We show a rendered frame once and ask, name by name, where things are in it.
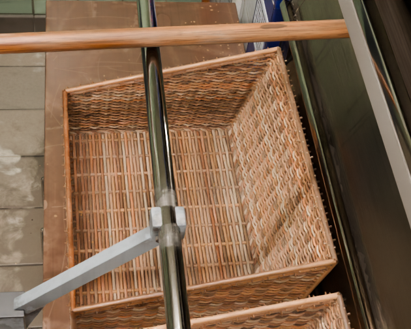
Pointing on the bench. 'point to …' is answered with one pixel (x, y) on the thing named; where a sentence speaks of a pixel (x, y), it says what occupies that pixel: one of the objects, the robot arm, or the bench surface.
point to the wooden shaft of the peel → (164, 36)
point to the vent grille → (259, 21)
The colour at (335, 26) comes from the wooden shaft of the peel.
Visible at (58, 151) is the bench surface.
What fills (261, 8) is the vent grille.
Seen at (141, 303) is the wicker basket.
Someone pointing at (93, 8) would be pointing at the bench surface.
